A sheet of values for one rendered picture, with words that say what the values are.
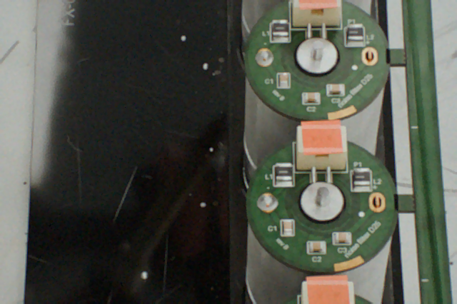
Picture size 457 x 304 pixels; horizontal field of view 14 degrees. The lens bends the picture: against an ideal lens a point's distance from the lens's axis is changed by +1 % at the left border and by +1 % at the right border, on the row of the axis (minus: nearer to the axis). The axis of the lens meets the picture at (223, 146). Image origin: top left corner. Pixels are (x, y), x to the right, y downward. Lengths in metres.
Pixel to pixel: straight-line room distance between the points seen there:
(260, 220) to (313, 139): 0.02
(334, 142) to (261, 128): 0.02
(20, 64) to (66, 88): 0.02
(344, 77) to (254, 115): 0.02
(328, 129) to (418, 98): 0.02
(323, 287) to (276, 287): 0.02
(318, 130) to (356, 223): 0.02
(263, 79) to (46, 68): 0.07
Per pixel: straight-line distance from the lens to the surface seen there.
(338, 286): 0.30
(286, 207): 0.31
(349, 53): 0.33
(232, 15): 0.38
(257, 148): 0.34
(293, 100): 0.32
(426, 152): 0.32
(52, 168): 0.38
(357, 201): 0.31
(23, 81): 0.40
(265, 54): 0.33
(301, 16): 0.33
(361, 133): 0.33
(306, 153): 0.31
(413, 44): 0.33
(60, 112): 0.38
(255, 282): 0.33
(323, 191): 0.31
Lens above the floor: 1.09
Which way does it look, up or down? 62 degrees down
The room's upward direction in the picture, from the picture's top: straight up
